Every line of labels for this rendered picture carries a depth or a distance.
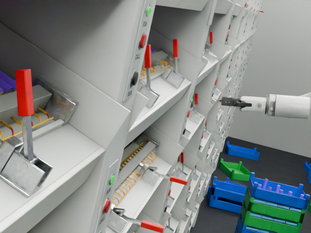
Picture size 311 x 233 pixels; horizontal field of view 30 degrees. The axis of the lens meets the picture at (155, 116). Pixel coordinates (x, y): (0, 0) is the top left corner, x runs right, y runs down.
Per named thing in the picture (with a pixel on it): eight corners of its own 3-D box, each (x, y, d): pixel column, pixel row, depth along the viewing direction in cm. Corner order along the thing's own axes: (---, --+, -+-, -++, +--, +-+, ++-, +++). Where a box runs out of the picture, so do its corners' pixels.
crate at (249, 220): (291, 223, 331) (295, 210, 329) (298, 237, 311) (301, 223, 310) (240, 211, 331) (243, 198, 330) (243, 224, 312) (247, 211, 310)
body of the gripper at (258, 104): (268, 116, 220) (238, 113, 222) (268, 112, 230) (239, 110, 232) (270, 96, 219) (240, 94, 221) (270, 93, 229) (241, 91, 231)
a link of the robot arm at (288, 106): (275, 95, 229) (276, 93, 220) (309, 98, 227) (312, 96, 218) (273, 117, 229) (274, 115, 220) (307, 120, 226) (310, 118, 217)
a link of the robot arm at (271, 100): (273, 118, 220) (265, 117, 221) (273, 114, 229) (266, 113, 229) (276, 95, 219) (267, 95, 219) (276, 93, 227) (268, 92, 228)
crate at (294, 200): (299, 197, 328) (302, 184, 326) (306, 210, 308) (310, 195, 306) (247, 185, 328) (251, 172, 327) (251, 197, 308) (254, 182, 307)
